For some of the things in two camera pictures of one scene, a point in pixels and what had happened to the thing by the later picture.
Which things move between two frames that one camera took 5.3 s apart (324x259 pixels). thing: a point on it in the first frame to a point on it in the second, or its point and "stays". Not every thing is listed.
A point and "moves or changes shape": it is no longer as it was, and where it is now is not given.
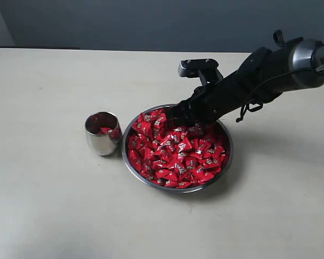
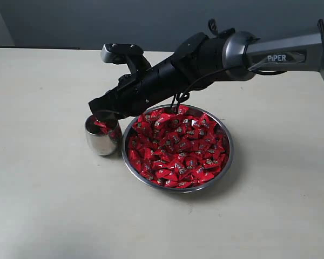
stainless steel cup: x=103 y=131 stays
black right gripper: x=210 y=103 to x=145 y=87
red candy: x=103 y=130 moves or changes shape
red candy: x=166 y=172 stays
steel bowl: x=174 y=158 stays
